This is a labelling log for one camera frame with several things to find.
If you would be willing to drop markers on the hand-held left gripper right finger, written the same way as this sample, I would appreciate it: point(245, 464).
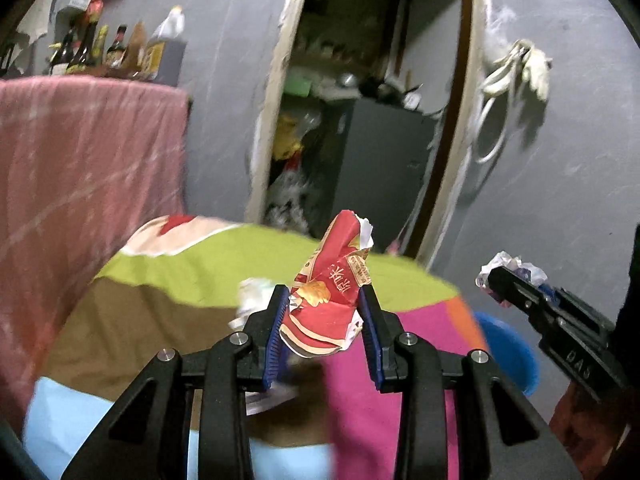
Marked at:
point(370, 345)

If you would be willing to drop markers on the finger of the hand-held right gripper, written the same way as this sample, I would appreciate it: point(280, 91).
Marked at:
point(520, 297)
point(582, 307)

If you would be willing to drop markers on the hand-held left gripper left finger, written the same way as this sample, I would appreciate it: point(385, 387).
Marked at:
point(276, 340)

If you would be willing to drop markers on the white purple wrapper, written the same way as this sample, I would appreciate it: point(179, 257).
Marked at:
point(510, 265)

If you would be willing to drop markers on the blue plastic bucket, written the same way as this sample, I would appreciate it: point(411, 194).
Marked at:
point(510, 355)

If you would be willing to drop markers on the red snack wrapper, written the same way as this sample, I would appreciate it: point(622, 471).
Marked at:
point(325, 305)

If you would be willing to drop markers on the crumpled white paper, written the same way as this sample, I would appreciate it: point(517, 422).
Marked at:
point(252, 300)

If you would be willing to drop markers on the white torn wrapper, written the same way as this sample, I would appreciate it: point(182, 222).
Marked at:
point(270, 401)

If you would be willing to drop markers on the pink plastic object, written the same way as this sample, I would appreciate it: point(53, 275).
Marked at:
point(393, 247)

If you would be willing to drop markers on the colourful patchwork blanket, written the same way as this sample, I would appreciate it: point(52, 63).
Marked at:
point(200, 270)

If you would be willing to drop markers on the clear bag with white contents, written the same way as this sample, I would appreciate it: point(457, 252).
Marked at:
point(290, 200)

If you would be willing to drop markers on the grey metal cabinet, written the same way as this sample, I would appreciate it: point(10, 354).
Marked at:
point(380, 170)

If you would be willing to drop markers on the yellow bag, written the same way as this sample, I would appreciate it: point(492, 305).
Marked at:
point(287, 135)

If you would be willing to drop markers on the cream rubber gloves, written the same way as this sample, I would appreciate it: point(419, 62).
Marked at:
point(537, 70)

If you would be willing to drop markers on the black wok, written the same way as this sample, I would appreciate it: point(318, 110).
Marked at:
point(385, 90)

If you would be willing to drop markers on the pink checked cloth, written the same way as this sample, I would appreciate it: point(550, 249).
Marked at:
point(90, 170)

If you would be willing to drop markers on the green box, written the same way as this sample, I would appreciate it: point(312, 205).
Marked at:
point(298, 83)

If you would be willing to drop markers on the clear oil jug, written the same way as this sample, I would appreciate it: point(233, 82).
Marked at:
point(167, 47)

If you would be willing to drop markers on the brown packet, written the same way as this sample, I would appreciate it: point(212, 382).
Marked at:
point(136, 52)

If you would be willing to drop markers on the wooden shelf unit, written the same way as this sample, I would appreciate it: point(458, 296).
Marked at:
point(345, 25)

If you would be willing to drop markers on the red capped dark bottle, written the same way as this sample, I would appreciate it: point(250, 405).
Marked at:
point(118, 47)

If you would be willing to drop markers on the yellow capped bottle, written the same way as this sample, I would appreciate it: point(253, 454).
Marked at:
point(103, 45)

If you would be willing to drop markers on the dark sauce bottle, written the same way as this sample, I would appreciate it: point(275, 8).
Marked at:
point(84, 50)

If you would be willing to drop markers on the dark bottle with white label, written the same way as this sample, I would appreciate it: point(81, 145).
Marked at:
point(62, 57)

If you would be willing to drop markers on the red bag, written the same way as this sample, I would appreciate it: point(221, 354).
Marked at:
point(95, 5)

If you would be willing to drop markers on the beige hanging cloth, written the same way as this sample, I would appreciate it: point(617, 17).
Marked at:
point(32, 15)

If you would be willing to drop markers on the wooden door frame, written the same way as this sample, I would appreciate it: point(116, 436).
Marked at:
point(272, 110)

